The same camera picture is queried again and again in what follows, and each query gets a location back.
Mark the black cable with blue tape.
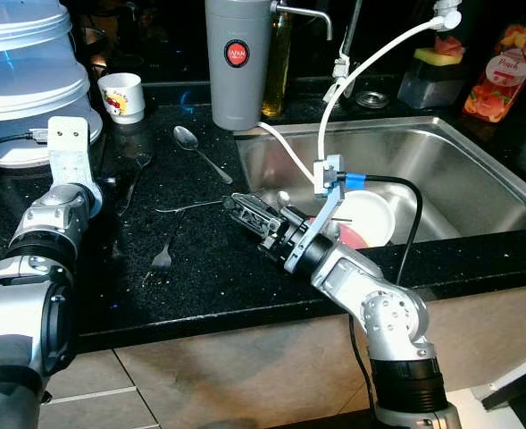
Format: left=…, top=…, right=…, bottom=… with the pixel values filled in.
left=341, top=172, right=424, bottom=287

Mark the dark translucent sponge holder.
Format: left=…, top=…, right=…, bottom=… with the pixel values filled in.
left=397, top=49, right=464, bottom=110

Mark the stainless steel sink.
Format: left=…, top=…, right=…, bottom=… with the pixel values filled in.
left=234, top=116, right=526, bottom=247

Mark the grey cylindrical water filter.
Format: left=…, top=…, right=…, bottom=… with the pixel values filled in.
left=205, top=0, right=333, bottom=131

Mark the white plate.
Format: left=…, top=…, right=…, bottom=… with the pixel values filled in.
left=334, top=190, right=397, bottom=248

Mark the silver metal fork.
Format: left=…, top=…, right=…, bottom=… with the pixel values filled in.
left=120, top=154, right=154, bottom=217
left=149, top=234, right=188, bottom=274

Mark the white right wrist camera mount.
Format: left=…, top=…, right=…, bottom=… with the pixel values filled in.
left=283, top=154, right=348, bottom=273

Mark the silver metal spoon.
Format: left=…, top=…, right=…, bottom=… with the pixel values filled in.
left=172, top=125, right=235, bottom=186
left=154, top=198, right=230, bottom=215

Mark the peach soap pump bottle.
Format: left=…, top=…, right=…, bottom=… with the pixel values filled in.
left=462, top=0, right=526, bottom=124

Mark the oil bottle with green cap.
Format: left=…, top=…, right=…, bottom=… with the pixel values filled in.
left=261, top=9, right=292, bottom=119

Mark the red scouring pad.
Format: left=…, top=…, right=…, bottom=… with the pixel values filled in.
left=434, top=34, right=466, bottom=56

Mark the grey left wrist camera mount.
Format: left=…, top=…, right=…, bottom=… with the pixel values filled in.
left=46, top=116, right=104, bottom=215

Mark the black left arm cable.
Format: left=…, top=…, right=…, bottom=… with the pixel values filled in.
left=0, top=130, right=51, bottom=157

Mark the round metal sink hole cap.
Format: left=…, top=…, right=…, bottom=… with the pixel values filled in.
left=355, top=91, right=390, bottom=110

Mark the white mug with red print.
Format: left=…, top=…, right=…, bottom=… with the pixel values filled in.
left=97, top=71, right=146, bottom=124

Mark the yellow sponge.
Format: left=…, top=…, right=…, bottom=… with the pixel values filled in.
left=413, top=49, right=464, bottom=68

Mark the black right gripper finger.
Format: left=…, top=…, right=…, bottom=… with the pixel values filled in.
left=225, top=192, right=281, bottom=223
left=223, top=206, right=268, bottom=242

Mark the chrome sink faucet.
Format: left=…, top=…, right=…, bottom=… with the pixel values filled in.
left=334, top=0, right=366, bottom=101

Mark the red plate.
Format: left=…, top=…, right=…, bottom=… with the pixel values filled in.
left=338, top=223, right=372, bottom=251

